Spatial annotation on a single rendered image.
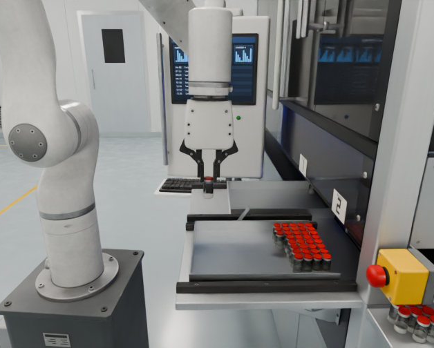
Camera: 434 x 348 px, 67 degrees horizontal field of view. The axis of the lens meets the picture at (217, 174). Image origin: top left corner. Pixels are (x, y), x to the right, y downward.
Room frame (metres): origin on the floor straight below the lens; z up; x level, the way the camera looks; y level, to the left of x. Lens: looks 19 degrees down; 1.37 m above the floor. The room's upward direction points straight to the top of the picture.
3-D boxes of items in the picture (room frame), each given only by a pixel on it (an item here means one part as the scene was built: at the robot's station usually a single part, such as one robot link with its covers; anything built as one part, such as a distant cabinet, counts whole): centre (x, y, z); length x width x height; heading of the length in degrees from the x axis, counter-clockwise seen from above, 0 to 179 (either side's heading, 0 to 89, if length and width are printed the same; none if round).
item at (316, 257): (0.75, -0.24, 0.90); 0.18 x 0.02 x 0.05; 1
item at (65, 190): (0.72, 0.34, 1.16); 0.19 x 0.12 x 0.24; 179
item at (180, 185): (1.42, 0.06, 0.82); 0.40 x 0.14 x 0.02; 84
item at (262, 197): (1.09, -0.21, 0.90); 0.34 x 0.26 x 0.04; 91
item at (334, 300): (0.92, -0.14, 0.87); 0.70 x 0.48 x 0.02; 1
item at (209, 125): (0.67, 0.02, 1.25); 0.10 x 0.08 x 0.11; 93
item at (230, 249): (0.75, -0.11, 0.90); 0.34 x 0.26 x 0.04; 91
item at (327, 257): (0.75, -0.26, 0.90); 0.18 x 0.02 x 0.05; 1
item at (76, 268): (0.69, 0.34, 0.95); 0.19 x 0.19 x 0.18
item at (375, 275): (0.50, -0.29, 0.99); 0.04 x 0.04 x 0.04; 1
